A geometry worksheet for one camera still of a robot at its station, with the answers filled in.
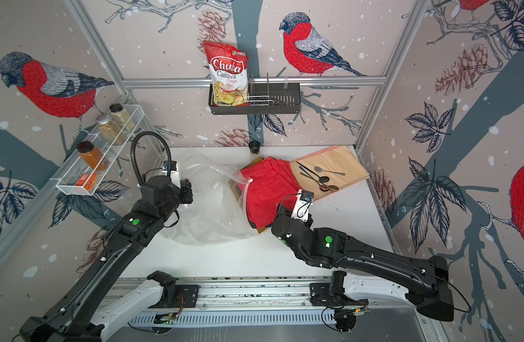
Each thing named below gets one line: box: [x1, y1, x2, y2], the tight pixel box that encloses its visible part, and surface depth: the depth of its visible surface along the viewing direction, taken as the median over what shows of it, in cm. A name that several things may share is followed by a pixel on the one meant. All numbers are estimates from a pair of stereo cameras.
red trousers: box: [237, 156, 302, 229], surface depth 85 cm
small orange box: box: [75, 173, 98, 191], surface depth 68 cm
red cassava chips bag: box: [203, 41, 251, 107], surface depth 80 cm
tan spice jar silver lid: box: [96, 114, 127, 146], surface depth 77 cm
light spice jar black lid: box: [109, 103, 136, 132], surface depth 83 cm
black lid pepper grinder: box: [248, 140, 261, 155], surface depth 109 cm
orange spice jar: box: [76, 140, 110, 171], surface depth 69 cm
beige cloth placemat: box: [289, 145, 371, 201], surface depth 113 cm
